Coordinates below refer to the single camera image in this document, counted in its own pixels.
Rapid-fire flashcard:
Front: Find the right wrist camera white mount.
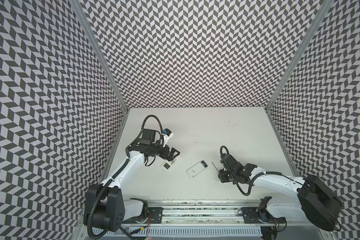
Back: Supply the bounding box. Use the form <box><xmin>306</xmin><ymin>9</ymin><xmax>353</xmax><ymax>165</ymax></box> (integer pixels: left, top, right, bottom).
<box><xmin>221</xmin><ymin>154</ymin><xmax>233</xmax><ymax>165</ymax></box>

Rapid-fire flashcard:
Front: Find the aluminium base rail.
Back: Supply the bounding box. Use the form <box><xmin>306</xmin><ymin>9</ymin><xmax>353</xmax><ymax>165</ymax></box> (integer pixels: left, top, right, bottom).
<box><xmin>77</xmin><ymin>198</ymin><xmax>331</xmax><ymax>227</ymax></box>

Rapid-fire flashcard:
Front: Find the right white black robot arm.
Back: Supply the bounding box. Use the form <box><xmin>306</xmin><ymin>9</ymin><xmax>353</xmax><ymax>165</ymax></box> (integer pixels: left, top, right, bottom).
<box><xmin>218</xmin><ymin>152</ymin><xmax>343</xmax><ymax>232</ymax></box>

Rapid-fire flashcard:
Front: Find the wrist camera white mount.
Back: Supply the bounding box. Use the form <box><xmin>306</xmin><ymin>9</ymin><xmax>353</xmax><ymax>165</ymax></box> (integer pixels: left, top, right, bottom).
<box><xmin>221</xmin><ymin>154</ymin><xmax>233</xmax><ymax>165</ymax></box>
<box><xmin>162</xmin><ymin>129</ymin><xmax>174</xmax><ymax>147</ymax></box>

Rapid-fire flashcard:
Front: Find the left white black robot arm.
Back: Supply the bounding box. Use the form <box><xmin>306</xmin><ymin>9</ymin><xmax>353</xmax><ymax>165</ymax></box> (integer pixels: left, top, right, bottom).
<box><xmin>84</xmin><ymin>129</ymin><xmax>180</xmax><ymax>240</ymax></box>

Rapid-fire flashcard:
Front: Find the white remote with barcode label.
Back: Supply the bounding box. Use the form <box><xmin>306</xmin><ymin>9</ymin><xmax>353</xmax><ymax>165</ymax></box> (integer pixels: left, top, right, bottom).
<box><xmin>161</xmin><ymin>155</ymin><xmax>182</xmax><ymax>172</ymax></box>

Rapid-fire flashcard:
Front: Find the white remote with back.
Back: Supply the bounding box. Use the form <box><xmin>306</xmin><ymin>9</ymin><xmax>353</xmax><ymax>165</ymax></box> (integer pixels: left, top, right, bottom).
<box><xmin>186</xmin><ymin>161</ymin><xmax>206</xmax><ymax>179</ymax></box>

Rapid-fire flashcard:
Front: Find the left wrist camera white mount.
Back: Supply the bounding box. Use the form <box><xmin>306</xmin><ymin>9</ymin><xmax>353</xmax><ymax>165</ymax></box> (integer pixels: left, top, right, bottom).
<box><xmin>162</xmin><ymin>129</ymin><xmax>174</xmax><ymax>147</ymax></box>

